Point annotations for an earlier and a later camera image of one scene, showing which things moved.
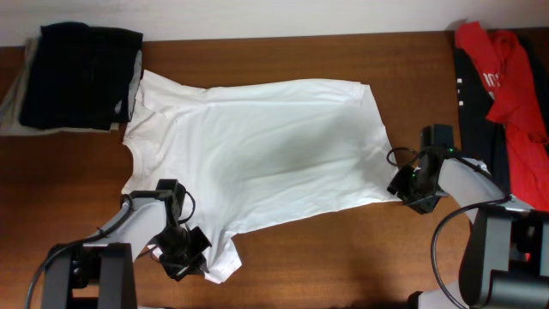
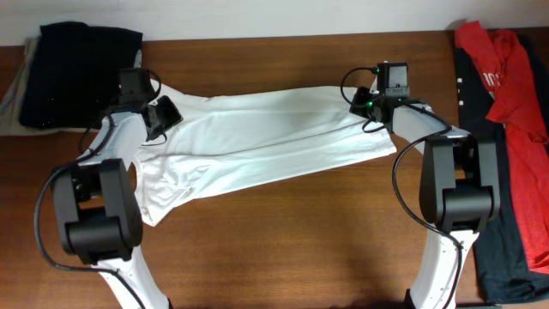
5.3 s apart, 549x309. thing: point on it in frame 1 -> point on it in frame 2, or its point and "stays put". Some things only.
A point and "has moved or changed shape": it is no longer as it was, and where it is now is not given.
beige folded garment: (10, 124) stays put
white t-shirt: (249, 156) has moved or changed shape
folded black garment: (81, 77) stays put
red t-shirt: (515, 104) stays put
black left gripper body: (184, 251) -> (168, 113)
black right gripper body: (418, 190) -> (366, 102)
